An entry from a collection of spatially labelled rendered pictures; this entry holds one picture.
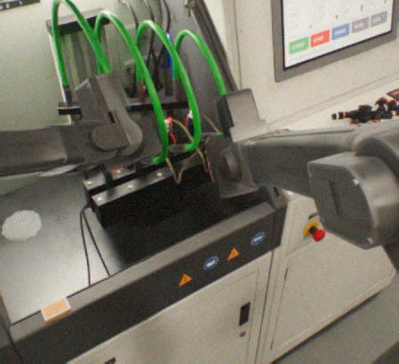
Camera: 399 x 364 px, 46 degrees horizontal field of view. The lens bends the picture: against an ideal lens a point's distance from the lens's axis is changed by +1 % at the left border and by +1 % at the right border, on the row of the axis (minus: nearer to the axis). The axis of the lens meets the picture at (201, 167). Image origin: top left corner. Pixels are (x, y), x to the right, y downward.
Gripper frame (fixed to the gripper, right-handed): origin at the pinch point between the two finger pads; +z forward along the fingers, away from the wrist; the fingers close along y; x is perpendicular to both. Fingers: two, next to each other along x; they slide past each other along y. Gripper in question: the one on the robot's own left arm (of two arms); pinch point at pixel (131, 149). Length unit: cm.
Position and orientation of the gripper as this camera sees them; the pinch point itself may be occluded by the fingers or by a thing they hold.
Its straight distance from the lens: 89.4
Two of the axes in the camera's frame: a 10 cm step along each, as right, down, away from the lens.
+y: -9.2, 3.9, -1.0
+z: -0.9, 0.5, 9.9
